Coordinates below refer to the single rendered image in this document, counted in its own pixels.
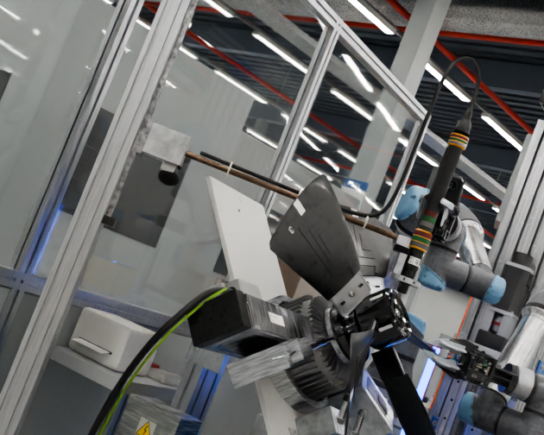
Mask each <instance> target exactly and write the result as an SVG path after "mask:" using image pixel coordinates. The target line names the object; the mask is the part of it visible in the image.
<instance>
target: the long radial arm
mask: <svg viewBox="0 0 544 435"><path fill-rule="evenodd" d="M244 299H245V303H246V306H247V310H248V314H249V317H250V323H251V327H252V328H250V329H248V330H246V331H243V332H240V333H238V334H236V335H234V336H232V337H228V338H226V339H224V340H222V341H219V342H217V343H215V344H211V345H209V346H207V347H205V348H203V349H204V350H210V351H214V352H218V353H221V354H225V355H227V356H234V357H237V358H241V359H242V358H245V357H247V356H250V355H253V354H255V353H257V352H259V351H262V350H266V349H267V348H270V347H272V346H275V345H277V344H280V343H283V342H286V341H288V340H292V339H295V338H299V339H300V338H303V337H308V340H309V341H310V340H315V338H314V334H313V329H312V326H311V323H310V319H309V317H306V316H303V315H301V314H299V313H296V312H292V311H290V310H288V309H285V308H283V307H280V306H277V305H274V304H272V303H269V302H267V301H265V300H262V299H258V298H256V297H254V296H251V295H248V294H247V293H244Z"/></svg>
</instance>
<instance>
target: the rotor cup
mask: <svg viewBox="0 0 544 435"><path fill-rule="evenodd" d="M379 294H383V296H381V297H379V298H376V299H373V300H371V301H370V298H373V297H375V296H377V295H379ZM395 309H398V311H399V312H400V317H399V318H398V317H397V315H396V313H395ZM373 318H374V319H375V321H376V325H375V328H374V331H375V334H374V335H373V337H372V338H374V341H373V343H372V344H371V345H370V347H371V348H373V349H374V350H381V349H384V348H386V347H389V346H390V345H393V344H397V343H400V342H401V341H404V340H407V339H408V338H410V336H411V324H410V320H409V317H408V313H407V310H406V308H405V306H404V305H403V303H402V300H401V298H400V297H399V295H398V294H397V293H396V291H395V290H393V289H392V288H390V287H386V288H384V289H382V290H379V291H377V292H374V293H372V294H369V295H367V296H366V297H365V298H364V299H363V300H362V301H361V302H360V303H359V304H358V305H357V306H356V307H355V308H354V309H353V310H352V311H351V312H350V313H349V314H348V315H347V316H346V317H344V318H342V316H341V315H340V314H339V312H338V310H337V309H336V308H335V306H332V322H333V326H334V330H335V332H336V335H337V337H338V340H339V342H340V344H341V346H342V348H343V350H344V351H345V353H346V355H347V356H348V357H350V339H351V333H359V332H364V331H367V330H368V329H369V327H370V324H371V322H372V319H373ZM387 325H392V326H393V327H391V328H389V329H387V330H384V331H379V329H380V328H383V327H384V326H387Z"/></svg>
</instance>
